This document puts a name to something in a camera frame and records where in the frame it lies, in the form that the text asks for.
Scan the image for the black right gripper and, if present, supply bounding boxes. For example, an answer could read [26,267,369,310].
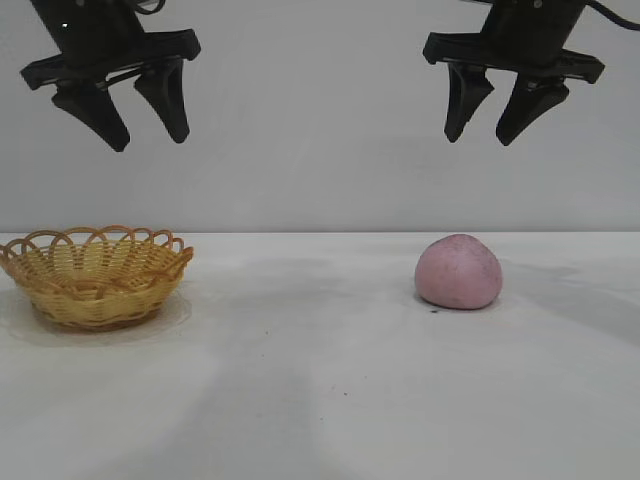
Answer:
[422,0,607,148]

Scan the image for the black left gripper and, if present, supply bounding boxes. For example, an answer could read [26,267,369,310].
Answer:
[19,0,202,153]

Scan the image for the pink peach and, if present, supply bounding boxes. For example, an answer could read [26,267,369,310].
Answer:
[414,233,503,311]

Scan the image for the yellow woven wicker basket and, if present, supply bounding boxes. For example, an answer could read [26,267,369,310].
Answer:
[0,224,195,332]

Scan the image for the black cable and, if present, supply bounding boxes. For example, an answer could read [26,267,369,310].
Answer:
[584,0,640,31]

